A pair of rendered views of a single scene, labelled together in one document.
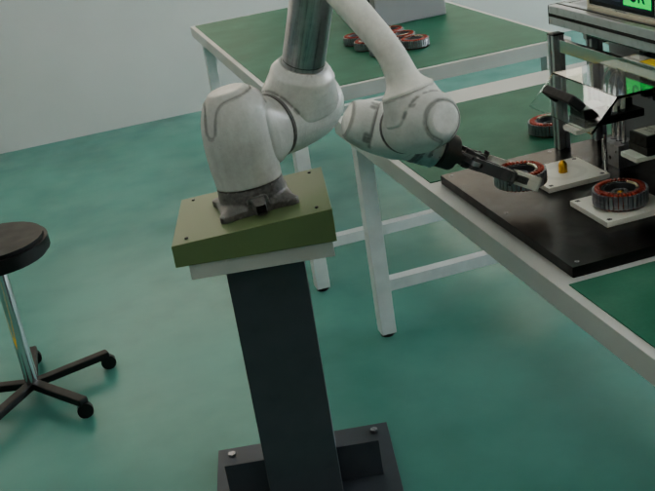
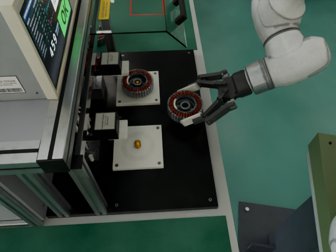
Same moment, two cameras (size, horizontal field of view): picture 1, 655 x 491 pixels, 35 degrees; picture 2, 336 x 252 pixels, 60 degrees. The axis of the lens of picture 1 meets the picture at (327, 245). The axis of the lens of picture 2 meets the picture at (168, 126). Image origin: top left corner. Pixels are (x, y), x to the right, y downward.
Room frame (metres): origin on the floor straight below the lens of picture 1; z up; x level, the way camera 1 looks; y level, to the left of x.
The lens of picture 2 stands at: (2.62, -0.39, 1.56)
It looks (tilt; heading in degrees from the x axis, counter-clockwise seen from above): 56 degrees down; 190
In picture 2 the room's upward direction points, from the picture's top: straight up
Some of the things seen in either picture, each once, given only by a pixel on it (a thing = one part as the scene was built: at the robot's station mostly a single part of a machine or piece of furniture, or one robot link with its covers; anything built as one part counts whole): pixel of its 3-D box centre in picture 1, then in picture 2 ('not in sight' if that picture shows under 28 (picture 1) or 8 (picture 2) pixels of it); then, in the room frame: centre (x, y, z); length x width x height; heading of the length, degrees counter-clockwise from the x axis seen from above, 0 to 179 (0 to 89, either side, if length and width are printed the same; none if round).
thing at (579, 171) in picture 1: (562, 173); (138, 146); (2.19, -0.55, 0.78); 0.15 x 0.15 x 0.01; 13
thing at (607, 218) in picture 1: (620, 205); (138, 88); (1.95, -0.61, 0.78); 0.15 x 0.15 x 0.01; 13
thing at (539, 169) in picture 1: (520, 175); (185, 106); (2.05, -0.43, 0.84); 0.11 x 0.11 x 0.04
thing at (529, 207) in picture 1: (597, 194); (134, 118); (2.07, -0.60, 0.76); 0.64 x 0.47 x 0.02; 13
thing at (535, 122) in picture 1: (549, 125); not in sight; (2.59, -0.63, 0.77); 0.11 x 0.11 x 0.04
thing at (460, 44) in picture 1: (361, 114); not in sight; (4.43, -0.24, 0.38); 1.85 x 1.10 x 0.75; 13
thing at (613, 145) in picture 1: (619, 151); (89, 145); (2.22, -0.69, 0.80); 0.07 x 0.05 x 0.06; 13
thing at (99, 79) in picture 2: not in sight; (96, 85); (1.98, -0.75, 0.80); 0.07 x 0.05 x 0.06; 13
